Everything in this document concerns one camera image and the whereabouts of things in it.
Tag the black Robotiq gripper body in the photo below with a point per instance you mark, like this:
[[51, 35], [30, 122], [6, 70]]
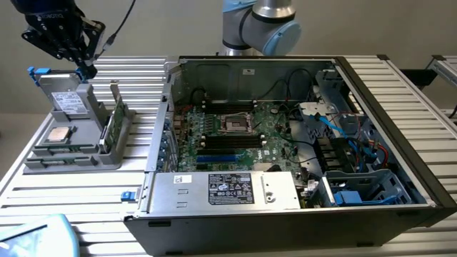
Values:
[[54, 18]]

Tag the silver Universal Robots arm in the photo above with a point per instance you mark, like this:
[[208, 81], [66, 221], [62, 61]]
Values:
[[257, 24]]

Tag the green RAM stick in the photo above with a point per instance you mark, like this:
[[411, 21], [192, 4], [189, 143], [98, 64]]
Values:
[[66, 148], [58, 161]]

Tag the black RAM slot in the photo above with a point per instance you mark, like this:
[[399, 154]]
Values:
[[229, 110], [233, 143], [229, 102], [233, 139], [229, 105], [233, 136], [233, 146]]

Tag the green graphics card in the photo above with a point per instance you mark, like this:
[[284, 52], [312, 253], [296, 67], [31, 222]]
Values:
[[116, 120]]

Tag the CPU chip with copper lid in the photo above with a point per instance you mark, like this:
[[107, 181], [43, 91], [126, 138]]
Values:
[[60, 135]]

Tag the grey parts rack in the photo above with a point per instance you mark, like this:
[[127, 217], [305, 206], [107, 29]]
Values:
[[82, 160]]

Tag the long black expansion slot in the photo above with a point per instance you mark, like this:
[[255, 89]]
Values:
[[217, 152]]

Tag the blue expansion slot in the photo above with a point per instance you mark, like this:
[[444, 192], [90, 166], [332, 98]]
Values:
[[217, 159]]

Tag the short black expansion slot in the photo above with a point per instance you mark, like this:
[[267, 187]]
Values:
[[203, 166]]

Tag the blue case latch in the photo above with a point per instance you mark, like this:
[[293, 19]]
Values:
[[130, 195]]

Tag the green Dell motherboard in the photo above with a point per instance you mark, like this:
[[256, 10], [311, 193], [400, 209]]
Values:
[[275, 144]]

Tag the silver power supply unit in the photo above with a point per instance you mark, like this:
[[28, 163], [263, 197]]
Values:
[[200, 192]]

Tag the small silver chipset heatsink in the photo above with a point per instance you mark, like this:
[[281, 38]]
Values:
[[263, 167]]

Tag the tall metal disk bay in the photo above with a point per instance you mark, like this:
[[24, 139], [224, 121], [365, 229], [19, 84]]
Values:
[[321, 109]]

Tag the light blue blurred cover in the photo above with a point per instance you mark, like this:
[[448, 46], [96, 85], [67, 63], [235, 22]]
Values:
[[39, 238]]

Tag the black case fan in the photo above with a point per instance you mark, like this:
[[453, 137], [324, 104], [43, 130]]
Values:
[[337, 155]]

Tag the open black PC case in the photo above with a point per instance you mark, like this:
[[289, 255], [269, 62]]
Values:
[[249, 235]]

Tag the low grey disk bay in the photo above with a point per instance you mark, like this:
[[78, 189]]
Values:
[[379, 184]]

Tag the neighbouring metal slat table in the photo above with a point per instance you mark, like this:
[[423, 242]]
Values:
[[444, 69]]

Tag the hard disk with blue bracket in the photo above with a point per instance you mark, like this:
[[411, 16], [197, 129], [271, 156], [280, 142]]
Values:
[[64, 93]]

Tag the CPU socket with metal frame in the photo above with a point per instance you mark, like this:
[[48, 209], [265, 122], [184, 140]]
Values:
[[236, 124]]

